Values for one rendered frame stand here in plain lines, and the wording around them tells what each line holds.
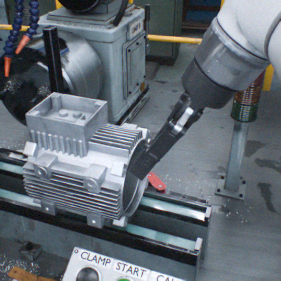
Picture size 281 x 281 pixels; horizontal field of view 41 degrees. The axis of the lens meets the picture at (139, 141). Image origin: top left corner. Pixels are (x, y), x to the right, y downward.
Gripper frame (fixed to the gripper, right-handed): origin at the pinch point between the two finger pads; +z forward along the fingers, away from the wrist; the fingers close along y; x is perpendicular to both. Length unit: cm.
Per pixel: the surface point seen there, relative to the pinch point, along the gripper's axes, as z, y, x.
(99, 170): 6.7, 1.4, -5.5
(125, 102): 33, -58, -13
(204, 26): 123, -434, -13
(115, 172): 4.9, 1.4, -3.1
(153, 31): 115, -310, -49
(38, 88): 23.5, -26.8, -31.8
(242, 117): -0.6, -33.1, 14.2
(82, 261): 3.6, 20.0, -0.1
